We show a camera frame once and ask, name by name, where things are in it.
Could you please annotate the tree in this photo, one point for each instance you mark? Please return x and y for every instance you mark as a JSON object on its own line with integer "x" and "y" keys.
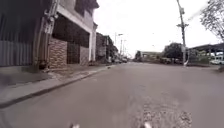
{"x": 214, "y": 16}
{"x": 173, "y": 50}

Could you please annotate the large dark building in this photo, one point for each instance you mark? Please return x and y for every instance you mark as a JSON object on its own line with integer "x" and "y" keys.
{"x": 40, "y": 33}

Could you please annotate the concrete sidewalk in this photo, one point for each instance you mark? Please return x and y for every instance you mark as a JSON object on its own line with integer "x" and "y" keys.
{"x": 36, "y": 85}

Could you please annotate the row of buildings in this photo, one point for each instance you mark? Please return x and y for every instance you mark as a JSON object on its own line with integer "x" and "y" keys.
{"x": 105, "y": 50}

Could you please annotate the white vehicle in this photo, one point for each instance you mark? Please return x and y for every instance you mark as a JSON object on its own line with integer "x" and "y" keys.
{"x": 217, "y": 61}

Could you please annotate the roofed shelter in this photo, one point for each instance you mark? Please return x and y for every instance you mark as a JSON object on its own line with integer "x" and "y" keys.
{"x": 208, "y": 50}

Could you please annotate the grey asphalt road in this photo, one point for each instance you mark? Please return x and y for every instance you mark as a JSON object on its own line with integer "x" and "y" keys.
{"x": 126, "y": 96}

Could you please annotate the street lamp pole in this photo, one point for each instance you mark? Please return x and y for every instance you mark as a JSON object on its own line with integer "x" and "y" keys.
{"x": 116, "y": 41}

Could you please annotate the robot's own part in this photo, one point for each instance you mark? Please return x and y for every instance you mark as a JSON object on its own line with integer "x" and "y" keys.
{"x": 75, "y": 126}
{"x": 146, "y": 125}

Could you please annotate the utility pole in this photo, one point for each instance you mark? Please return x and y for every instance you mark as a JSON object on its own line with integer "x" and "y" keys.
{"x": 183, "y": 36}

